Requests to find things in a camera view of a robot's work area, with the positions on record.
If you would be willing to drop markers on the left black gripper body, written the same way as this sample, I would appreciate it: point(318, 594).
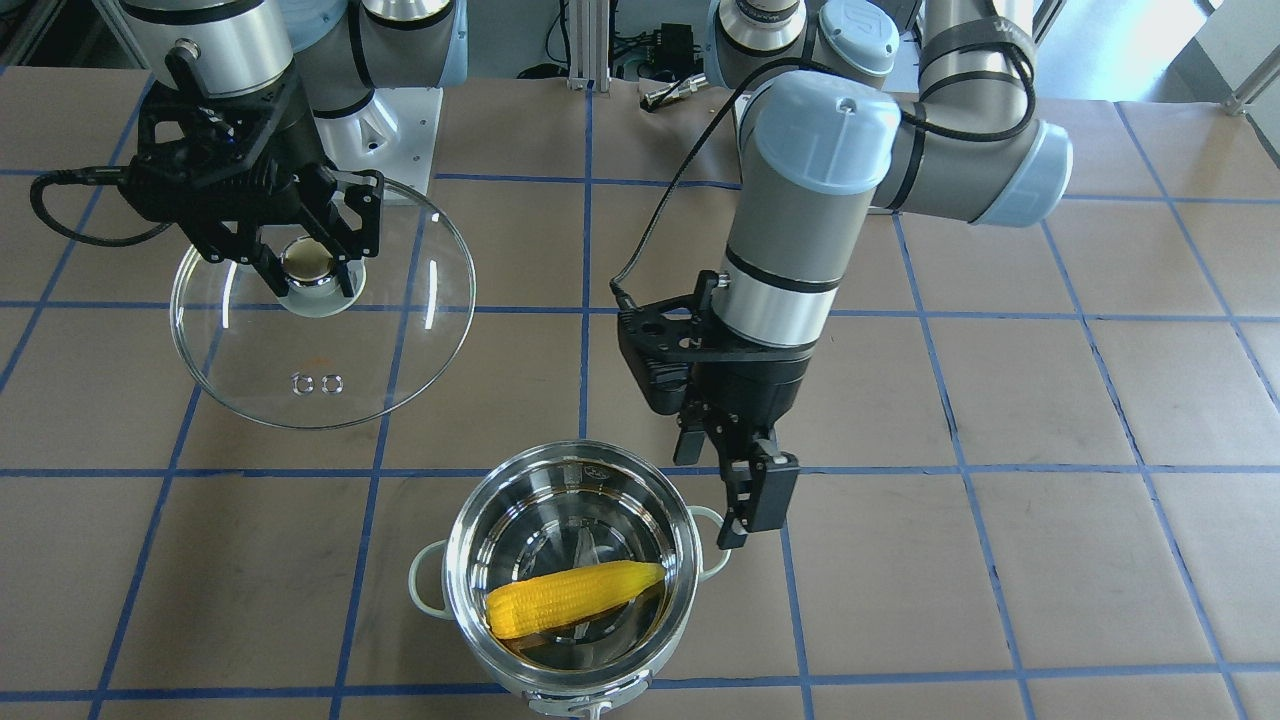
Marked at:
point(752, 382)

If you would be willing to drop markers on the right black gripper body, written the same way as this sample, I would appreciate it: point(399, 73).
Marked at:
point(302, 125)

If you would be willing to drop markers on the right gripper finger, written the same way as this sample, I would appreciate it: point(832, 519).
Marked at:
point(342, 210)
point(270, 269)

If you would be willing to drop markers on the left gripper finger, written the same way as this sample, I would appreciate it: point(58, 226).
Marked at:
point(759, 479)
point(692, 433)

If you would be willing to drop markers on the glass pot lid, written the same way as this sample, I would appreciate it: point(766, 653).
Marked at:
point(318, 358)

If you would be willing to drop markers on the yellow corn cob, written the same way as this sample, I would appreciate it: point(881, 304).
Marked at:
point(566, 597)

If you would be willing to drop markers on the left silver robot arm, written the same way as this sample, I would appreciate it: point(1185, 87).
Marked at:
point(820, 144)

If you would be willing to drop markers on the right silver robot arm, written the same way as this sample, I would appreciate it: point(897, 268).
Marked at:
point(342, 51)

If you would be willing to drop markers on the pale green pot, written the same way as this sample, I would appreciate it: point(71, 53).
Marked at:
point(557, 507)

